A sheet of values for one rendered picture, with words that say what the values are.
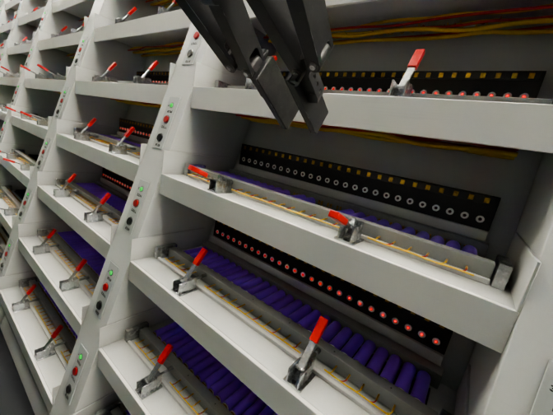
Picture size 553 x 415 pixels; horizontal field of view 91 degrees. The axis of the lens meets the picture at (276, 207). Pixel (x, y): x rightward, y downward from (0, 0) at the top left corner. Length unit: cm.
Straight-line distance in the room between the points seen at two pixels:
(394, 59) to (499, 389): 57
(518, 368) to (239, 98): 52
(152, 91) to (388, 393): 77
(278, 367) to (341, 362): 9
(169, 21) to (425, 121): 71
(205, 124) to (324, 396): 57
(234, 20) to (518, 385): 39
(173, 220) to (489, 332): 60
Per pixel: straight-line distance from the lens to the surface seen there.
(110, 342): 77
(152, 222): 67
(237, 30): 26
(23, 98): 198
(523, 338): 35
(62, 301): 95
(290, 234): 40
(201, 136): 69
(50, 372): 103
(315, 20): 22
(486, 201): 52
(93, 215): 90
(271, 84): 29
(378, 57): 71
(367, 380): 45
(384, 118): 40
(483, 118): 39
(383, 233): 40
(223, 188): 52
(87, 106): 131
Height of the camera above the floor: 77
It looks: level
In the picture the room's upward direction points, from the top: 20 degrees clockwise
